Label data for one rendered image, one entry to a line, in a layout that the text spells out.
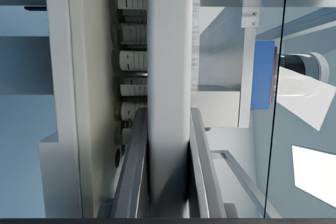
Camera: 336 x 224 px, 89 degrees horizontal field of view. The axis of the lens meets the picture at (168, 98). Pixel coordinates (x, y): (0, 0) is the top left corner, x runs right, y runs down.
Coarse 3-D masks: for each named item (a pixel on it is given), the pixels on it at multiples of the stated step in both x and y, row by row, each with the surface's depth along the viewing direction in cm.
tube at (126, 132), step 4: (116, 128) 12; (120, 128) 12; (124, 128) 12; (128, 128) 12; (116, 132) 12; (120, 132) 12; (124, 132) 12; (128, 132) 12; (116, 136) 12; (120, 136) 12; (124, 136) 12; (128, 136) 12; (116, 140) 12; (120, 140) 12; (124, 140) 12
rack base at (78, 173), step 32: (64, 0) 7; (96, 0) 9; (64, 32) 7; (96, 32) 9; (64, 64) 7; (96, 64) 9; (64, 96) 8; (96, 96) 9; (64, 128) 8; (96, 128) 9; (64, 160) 8; (96, 160) 9; (64, 192) 8; (96, 192) 9
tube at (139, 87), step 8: (112, 80) 11; (120, 80) 11; (128, 80) 11; (136, 80) 11; (144, 80) 11; (192, 80) 12; (112, 88) 11; (120, 88) 11; (128, 88) 11; (136, 88) 11; (144, 88) 11; (192, 88) 11
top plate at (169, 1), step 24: (168, 0) 7; (168, 24) 7; (168, 48) 7; (168, 72) 7; (168, 96) 8; (168, 120) 8; (168, 144) 8; (168, 168) 8; (168, 192) 8; (168, 216) 8
